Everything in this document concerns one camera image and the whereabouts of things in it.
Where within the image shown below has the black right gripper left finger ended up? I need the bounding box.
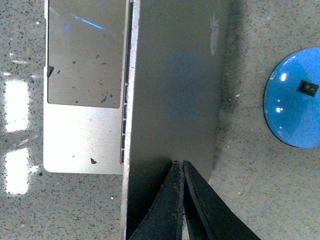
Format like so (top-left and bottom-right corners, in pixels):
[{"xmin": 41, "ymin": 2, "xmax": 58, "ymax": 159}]
[{"xmin": 130, "ymin": 161, "xmax": 185, "ymax": 240}]

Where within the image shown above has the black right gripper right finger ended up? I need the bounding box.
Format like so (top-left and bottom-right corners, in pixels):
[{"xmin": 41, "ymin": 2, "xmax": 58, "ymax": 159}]
[{"xmin": 183, "ymin": 160, "xmax": 259, "ymax": 240}]

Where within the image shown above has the silver laptop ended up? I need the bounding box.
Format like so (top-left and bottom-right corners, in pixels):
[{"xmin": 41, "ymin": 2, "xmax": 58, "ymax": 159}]
[{"xmin": 43, "ymin": 0, "xmax": 232, "ymax": 240}]

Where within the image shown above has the blue desk lamp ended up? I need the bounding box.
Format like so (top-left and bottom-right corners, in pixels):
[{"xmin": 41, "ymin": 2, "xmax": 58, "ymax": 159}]
[{"xmin": 263, "ymin": 47, "xmax": 320, "ymax": 149}]

